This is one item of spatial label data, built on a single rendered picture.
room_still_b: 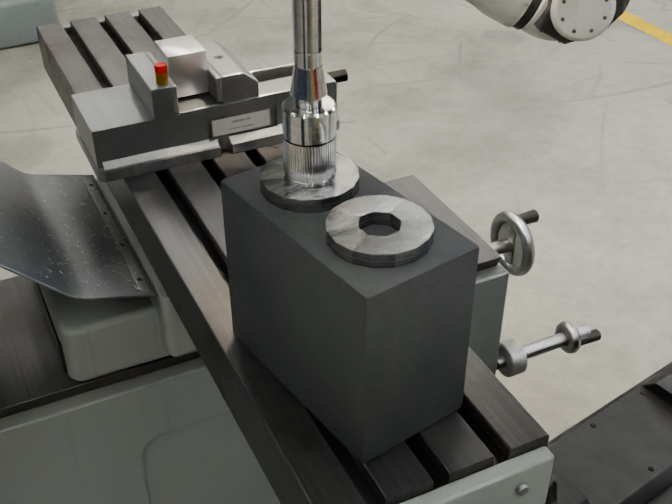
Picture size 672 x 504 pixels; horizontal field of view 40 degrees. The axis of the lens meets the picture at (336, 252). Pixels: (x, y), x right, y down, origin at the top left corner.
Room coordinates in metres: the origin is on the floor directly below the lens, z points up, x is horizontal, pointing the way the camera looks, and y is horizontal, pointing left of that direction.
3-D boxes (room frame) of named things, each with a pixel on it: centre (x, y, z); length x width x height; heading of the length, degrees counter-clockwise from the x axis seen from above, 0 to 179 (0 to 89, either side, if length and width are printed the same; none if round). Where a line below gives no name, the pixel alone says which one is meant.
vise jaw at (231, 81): (1.18, 0.16, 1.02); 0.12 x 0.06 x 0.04; 26
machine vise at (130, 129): (1.17, 0.18, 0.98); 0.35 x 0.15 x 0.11; 116
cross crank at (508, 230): (1.31, -0.28, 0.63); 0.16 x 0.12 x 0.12; 116
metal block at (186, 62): (1.16, 0.21, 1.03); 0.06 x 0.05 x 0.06; 26
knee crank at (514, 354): (1.19, -0.36, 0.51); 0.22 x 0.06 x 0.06; 116
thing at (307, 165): (0.71, 0.02, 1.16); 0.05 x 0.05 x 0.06
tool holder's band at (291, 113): (0.71, 0.02, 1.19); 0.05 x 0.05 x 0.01
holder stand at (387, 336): (0.67, -0.01, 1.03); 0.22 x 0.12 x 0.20; 37
